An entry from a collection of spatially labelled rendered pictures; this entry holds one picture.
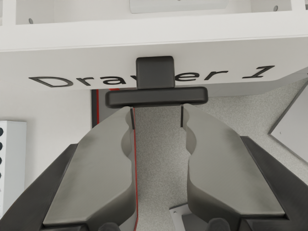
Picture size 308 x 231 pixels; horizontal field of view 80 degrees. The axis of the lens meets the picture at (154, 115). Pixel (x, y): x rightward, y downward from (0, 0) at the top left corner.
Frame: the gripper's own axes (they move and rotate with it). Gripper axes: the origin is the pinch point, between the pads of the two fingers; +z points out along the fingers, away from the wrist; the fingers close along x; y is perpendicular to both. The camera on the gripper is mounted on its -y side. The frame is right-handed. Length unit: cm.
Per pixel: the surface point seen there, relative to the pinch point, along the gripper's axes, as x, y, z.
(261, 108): 59, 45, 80
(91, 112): -10.0, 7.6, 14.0
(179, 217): 10, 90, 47
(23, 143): -19.8, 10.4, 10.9
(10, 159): -19.9, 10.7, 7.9
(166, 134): 5, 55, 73
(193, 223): 15, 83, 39
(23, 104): -20.4, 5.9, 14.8
